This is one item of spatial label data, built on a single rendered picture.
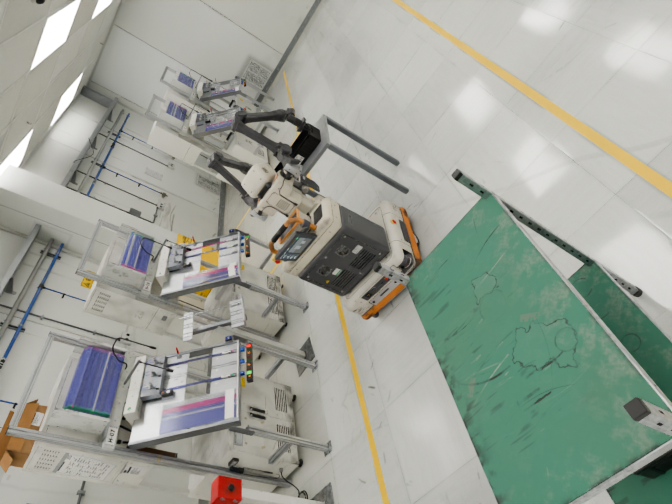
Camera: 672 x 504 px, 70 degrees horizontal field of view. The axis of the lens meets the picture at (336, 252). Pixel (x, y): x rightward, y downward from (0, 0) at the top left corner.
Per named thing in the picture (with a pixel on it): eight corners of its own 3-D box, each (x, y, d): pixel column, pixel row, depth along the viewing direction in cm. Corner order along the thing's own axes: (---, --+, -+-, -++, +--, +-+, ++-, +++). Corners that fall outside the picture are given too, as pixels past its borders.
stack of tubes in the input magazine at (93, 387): (125, 354, 345) (86, 344, 333) (110, 415, 304) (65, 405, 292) (118, 365, 350) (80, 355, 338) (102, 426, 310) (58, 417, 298)
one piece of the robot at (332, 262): (406, 259, 316) (301, 205, 279) (356, 306, 344) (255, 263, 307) (397, 227, 341) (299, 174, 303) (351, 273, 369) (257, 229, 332)
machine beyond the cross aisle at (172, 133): (280, 125, 788) (169, 61, 703) (283, 146, 724) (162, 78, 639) (240, 188, 846) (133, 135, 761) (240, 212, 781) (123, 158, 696)
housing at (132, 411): (153, 366, 359) (146, 354, 350) (143, 424, 320) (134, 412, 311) (143, 369, 358) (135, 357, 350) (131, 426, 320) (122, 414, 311)
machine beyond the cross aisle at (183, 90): (275, 95, 902) (180, 36, 817) (278, 110, 837) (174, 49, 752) (241, 152, 959) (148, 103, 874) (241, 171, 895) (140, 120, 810)
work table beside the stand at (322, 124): (409, 191, 379) (327, 142, 343) (356, 246, 415) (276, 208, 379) (399, 160, 412) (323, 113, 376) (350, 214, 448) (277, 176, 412)
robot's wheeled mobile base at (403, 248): (428, 270, 314) (400, 256, 303) (369, 323, 347) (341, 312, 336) (408, 208, 364) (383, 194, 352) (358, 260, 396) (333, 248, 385)
